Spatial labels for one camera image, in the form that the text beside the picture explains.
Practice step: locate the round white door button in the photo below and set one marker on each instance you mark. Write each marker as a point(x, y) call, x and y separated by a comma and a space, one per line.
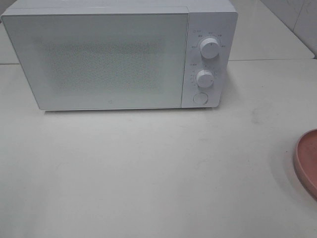
point(200, 98)

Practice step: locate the pink round plate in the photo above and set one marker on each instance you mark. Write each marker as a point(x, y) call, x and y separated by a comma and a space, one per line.
point(305, 161)

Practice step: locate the white microwave door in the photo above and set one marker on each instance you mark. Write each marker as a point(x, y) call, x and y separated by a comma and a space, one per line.
point(98, 62)

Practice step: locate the upper white power knob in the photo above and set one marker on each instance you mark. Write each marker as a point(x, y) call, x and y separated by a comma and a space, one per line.
point(209, 47)

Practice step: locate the white microwave oven body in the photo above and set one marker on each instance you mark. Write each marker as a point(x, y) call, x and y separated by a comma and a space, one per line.
point(206, 18)

